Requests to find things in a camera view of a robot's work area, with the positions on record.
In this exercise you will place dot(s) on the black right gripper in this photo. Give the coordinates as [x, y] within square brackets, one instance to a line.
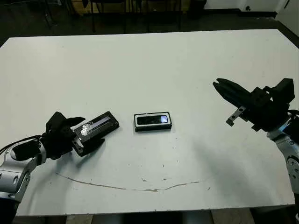
[264, 112]

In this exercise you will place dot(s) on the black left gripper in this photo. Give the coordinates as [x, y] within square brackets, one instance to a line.
[58, 144]

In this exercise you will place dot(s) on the black box with clear window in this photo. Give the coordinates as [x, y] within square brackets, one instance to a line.
[100, 126]

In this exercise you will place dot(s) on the slim black camera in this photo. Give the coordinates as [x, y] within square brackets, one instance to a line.
[149, 120]

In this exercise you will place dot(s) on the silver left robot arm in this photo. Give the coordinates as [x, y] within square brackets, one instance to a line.
[14, 175]

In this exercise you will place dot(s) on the black box with white tray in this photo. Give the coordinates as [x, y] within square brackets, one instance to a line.
[151, 129]

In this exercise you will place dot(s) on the black waste bin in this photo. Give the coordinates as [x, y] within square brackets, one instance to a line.
[197, 9]

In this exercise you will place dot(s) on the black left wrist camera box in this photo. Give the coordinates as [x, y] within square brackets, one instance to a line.
[56, 121]

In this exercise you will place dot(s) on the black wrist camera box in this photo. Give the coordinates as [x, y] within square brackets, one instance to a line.
[56, 121]
[283, 91]

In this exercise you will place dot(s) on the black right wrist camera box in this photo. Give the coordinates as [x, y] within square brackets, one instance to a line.
[283, 91]

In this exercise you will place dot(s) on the black round wall knob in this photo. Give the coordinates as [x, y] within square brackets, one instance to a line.
[247, 8]

